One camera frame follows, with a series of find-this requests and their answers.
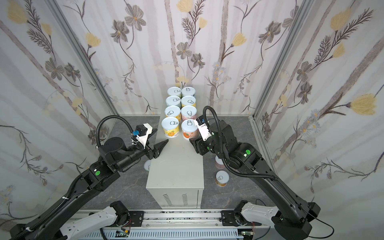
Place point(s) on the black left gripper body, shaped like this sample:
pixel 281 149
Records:
pixel 148 152

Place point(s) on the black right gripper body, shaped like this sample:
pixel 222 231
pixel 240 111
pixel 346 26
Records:
pixel 199 145

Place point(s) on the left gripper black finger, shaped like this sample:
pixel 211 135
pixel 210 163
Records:
pixel 153 133
pixel 158 148

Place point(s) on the yellow label can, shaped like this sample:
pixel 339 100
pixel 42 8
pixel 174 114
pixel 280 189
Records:
pixel 188 101
pixel 170 126

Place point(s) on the red label can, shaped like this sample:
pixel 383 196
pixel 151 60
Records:
pixel 189 129

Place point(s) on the green label can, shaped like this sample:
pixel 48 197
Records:
pixel 174 91

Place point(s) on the teal brown label can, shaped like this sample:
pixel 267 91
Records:
pixel 188 91

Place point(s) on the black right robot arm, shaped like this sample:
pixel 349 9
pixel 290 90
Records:
pixel 291 216

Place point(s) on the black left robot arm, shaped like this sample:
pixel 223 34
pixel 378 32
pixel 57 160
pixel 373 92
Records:
pixel 115 158

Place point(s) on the grey metal counter cabinet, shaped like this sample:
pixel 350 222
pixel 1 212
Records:
pixel 176 177

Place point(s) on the can beside cabinet left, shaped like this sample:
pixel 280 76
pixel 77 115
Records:
pixel 147 165

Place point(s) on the pink label can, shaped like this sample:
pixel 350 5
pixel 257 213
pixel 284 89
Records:
pixel 219 163

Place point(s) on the orange label can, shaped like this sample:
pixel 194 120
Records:
pixel 222 178

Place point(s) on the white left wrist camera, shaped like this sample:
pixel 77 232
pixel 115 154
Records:
pixel 141 134

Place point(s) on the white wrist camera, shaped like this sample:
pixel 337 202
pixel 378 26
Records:
pixel 203 129
pixel 141 134

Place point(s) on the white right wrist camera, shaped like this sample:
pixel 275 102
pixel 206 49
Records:
pixel 203 129

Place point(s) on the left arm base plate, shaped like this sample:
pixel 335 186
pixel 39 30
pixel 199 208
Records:
pixel 134 219

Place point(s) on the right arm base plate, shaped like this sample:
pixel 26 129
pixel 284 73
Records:
pixel 231 218

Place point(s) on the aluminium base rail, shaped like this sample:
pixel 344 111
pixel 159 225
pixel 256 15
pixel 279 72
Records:
pixel 180 218

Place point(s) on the white slotted cable duct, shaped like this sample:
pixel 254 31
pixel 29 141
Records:
pixel 174 234

